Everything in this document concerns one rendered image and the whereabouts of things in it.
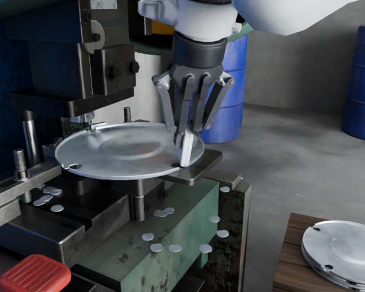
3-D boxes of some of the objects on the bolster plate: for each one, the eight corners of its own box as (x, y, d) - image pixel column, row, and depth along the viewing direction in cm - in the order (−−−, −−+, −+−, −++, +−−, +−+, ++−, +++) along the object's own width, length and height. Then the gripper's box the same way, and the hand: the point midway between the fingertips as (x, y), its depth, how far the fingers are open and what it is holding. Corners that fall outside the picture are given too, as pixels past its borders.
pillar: (43, 163, 76) (33, 98, 71) (34, 167, 75) (23, 101, 69) (35, 161, 77) (25, 97, 72) (26, 165, 76) (15, 99, 70)
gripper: (161, 44, 45) (151, 180, 60) (255, 42, 49) (223, 170, 64) (148, 21, 51) (142, 151, 66) (233, 21, 55) (208, 143, 70)
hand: (184, 145), depth 63 cm, fingers closed
